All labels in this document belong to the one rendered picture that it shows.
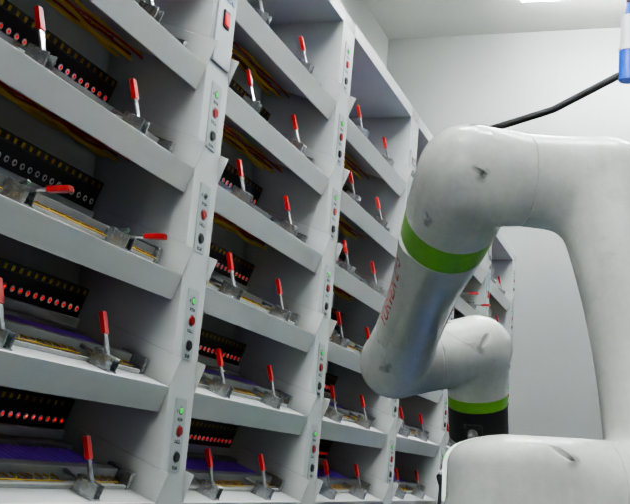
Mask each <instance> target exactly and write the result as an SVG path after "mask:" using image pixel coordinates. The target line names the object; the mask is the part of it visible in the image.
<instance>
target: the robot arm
mask: <svg viewBox="0 0 630 504"><path fill-rule="evenodd" d="M517 226H520V227H529V228H536V229H543V230H549V231H552V232H554V233H556V234H557V235H559V236H560V237H561V238H562V239H563V241H564V243H565V245H566V248H567V251H568V254H569V257H570V261H571V264H572V268H573V271H574V275H575V278H576V282H577V286H578V290H579V294H580V298H581V302H582V306H583V310H584V315H585V319H586V324H587V329H588V334H589V339H590V345H591V350H592V356H593V362H594V368H595V375H596V382H597V389H598V397H599V405H600V415H601V424H602V435H603V440H594V439H582V438H565V437H547V436H530V435H511V434H509V426H508V377H509V370H510V365H511V361H512V355H513V348H512V342H511V339H510V337H509V335H508V333H507V331H506V330H505V329H504V328H503V326H502V325H500V324H499V323H498V322H497V321H495V320H493V319H491V318H489V317H486V316H481V315H471V316H466V317H462V318H458V319H454V320H449V321H448V319H449V317H450V315H451V313H452V310H453V308H454V306H455V304H456V302H457V300H458V298H459V296H460V295H461V293H462V291H463V289H464V288H465V286H466V285H467V283H468V282H469V280H470V279H471V277H472V276H473V274H474V273H475V271H476V269H477V268H478V266H479V265H480V263H481V261H482V260H483V258H484V257H485V255H486V253H487V251H488V250H489V248H490V246H491V244H492V243H493V241H494V239H495V237H496V236H497V234H498V232H499V230H500V228H501V227H517ZM360 368H361V373H362V375H363V378H364V380H365V382H366V383H367V384H368V386H369V387H370V388H371V389H372V390H373V391H375V392H376V393H377V394H379V395H381V396H383V397H387V398H391V399H402V398H406V397H410V396H414V395H418V394H422V393H427V392H432V391H437V390H445V389H447V391H448V418H449V437H450V439H451V440H453V441H454V442H455V445H453V446H452V447H451V448H450V449H449V450H448V451H447V452H446V454H445V456H444V459H443V463H442V468H441V469H440V470H439V472H438V474H437V476H436V478H437V482H438V486H439V492H438V501H437V504H630V143H629V142H627V141H625V140H622V139H619V138H615V137H573V136H550V135H536V134H526V133H521V132H515V131H510V130H505V129H499V128H494V127H489V126H483V125H478V124H460V125H456V126H452V127H449V128H447V129H445V130H443V131H441V132H440V133H438V134H437V135H436V136H434V137H433V138H432V139H431V140H430V141H429V143H428V144H427V145H426V146H425V148H424V150H423V151H422V153H421V155H420V158H419V161H418V164H417V167H416V171H415V174H414V177H413V181H412V185H411V188H410V192H409V196H408V200H407V204H406V209H405V213H404V218H403V223H402V228H401V233H400V228H399V233H398V245H397V253H396V260H395V265H394V270H393V275H392V279H391V283H390V286H389V290H388V293H387V296H386V299H385V302H384V305H383V307H382V310H381V312H380V315H379V317H378V320H377V324H376V326H375V328H374V330H373V332H372V334H371V335H370V337H369V339H368V340H367V342H366V344H365V345H364V347H363V350H362V353H361V357H360Z"/></svg>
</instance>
